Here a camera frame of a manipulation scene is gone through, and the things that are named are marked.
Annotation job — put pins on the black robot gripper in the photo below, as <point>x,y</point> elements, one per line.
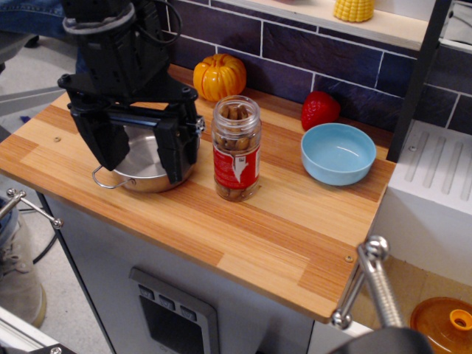
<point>127,61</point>

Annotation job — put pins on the clear almond jar red label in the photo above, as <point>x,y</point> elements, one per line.
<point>236,136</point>

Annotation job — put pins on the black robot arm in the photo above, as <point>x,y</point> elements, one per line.
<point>141,115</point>

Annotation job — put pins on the stainless steel pot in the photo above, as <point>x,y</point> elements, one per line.
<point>141,170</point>

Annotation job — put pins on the orange pot lid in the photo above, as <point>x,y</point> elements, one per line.
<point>445,322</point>

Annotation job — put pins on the orange toy pumpkin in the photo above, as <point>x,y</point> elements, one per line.
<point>219,76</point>

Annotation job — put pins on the blue jeans leg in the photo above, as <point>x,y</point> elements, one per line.
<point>38,17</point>

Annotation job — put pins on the red toy strawberry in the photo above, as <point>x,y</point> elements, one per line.
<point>319,108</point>

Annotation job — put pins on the grey oven control panel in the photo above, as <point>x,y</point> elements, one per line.
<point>176,321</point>

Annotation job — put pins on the light blue bowl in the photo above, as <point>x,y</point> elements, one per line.
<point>337,154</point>

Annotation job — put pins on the beige shoe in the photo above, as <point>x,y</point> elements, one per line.
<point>22,293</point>

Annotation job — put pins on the yellow toy corn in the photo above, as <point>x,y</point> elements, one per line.
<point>354,10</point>

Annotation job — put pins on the white sink drainboard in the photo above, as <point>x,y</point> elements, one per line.
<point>435,165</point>

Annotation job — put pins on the chrome rail left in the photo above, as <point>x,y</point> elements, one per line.
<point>16,197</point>

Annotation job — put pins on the wooden wall shelf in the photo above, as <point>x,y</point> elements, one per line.
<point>398,23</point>

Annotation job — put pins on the black shelf post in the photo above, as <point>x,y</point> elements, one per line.
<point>428,50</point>

